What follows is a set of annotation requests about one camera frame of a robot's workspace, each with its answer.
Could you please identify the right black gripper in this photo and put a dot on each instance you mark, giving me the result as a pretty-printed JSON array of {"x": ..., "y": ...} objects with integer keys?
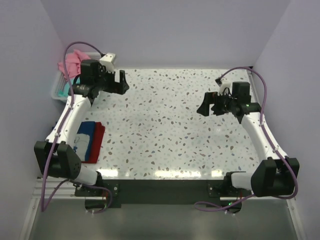
[{"x": 210, "y": 98}]

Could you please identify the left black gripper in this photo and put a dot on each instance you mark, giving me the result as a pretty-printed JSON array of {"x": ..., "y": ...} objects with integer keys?
[{"x": 119, "y": 88}]

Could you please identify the teal t shirt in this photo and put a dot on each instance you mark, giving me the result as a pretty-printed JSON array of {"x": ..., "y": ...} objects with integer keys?
[{"x": 63, "y": 93}]

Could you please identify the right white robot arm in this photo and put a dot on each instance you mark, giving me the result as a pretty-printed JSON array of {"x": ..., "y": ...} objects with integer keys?
[{"x": 276, "y": 173}]

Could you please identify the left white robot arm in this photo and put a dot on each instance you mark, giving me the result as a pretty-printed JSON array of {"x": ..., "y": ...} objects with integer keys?
[{"x": 55, "y": 155}]

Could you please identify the pink t shirt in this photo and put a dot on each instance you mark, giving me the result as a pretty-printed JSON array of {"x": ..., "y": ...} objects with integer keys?
[{"x": 73, "y": 63}]

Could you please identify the folded red t shirt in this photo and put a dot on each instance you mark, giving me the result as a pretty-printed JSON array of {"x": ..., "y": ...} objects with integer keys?
[{"x": 95, "y": 148}]

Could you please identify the white plastic laundry basket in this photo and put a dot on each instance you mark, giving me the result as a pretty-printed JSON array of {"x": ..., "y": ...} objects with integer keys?
[{"x": 59, "y": 81}]

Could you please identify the folded blue printed t shirt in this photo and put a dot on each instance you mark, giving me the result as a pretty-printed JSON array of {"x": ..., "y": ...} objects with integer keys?
[{"x": 84, "y": 139}]

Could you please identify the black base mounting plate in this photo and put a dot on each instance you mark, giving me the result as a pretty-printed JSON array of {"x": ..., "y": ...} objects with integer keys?
[{"x": 158, "y": 192}]

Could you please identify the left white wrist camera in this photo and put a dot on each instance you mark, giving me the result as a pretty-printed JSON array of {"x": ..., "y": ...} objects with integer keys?
[{"x": 108, "y": 61}]

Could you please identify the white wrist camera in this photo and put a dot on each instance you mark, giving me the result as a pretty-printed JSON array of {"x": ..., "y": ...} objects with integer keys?
[
  {"x": 108, "y": 61},
  {"x": 223, "y": 85}
]

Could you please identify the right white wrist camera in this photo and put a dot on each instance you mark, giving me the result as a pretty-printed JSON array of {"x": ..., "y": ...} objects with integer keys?
[{"x": 223, "y": 85}]

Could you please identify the aluminium frame rail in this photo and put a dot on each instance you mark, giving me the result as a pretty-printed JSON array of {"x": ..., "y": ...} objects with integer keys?
[{"x": 275, "y": 176}]

